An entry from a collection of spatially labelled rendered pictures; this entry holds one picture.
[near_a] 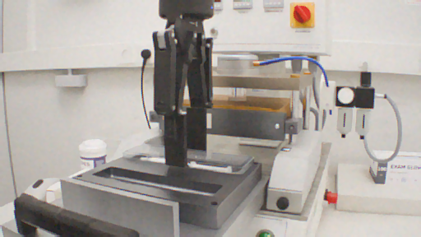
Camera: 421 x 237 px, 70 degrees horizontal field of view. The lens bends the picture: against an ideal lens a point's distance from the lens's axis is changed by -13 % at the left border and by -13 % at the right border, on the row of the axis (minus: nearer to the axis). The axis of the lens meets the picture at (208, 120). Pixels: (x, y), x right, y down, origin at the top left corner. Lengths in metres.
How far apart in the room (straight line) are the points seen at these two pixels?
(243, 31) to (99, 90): 0.88
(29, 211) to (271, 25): 0.62
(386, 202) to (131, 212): 0.74
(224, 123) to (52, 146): 1.33
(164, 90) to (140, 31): 1.01
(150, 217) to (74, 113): 1.35
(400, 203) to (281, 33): 0.54
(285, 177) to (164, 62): 0.23
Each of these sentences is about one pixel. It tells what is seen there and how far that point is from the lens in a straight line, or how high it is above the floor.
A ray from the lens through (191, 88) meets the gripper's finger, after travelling 0.50.
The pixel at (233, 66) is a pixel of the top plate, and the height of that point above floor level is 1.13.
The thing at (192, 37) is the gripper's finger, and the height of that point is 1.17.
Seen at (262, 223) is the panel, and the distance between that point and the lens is 0.49.
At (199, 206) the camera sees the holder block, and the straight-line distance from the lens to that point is 0.35.
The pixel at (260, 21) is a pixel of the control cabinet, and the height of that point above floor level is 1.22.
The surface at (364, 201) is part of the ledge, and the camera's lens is 0.95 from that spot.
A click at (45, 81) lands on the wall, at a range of 1.77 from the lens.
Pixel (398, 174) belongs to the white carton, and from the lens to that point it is 1.05.
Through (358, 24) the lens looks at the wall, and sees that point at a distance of 1.20.
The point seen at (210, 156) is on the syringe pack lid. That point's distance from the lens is 0.47.
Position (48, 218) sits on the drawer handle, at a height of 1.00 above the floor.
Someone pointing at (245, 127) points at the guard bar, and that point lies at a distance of 0.57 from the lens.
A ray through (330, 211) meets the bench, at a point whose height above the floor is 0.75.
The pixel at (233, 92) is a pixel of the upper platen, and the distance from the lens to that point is 0.65.
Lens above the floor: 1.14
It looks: 10 degrees down
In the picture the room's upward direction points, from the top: straight up
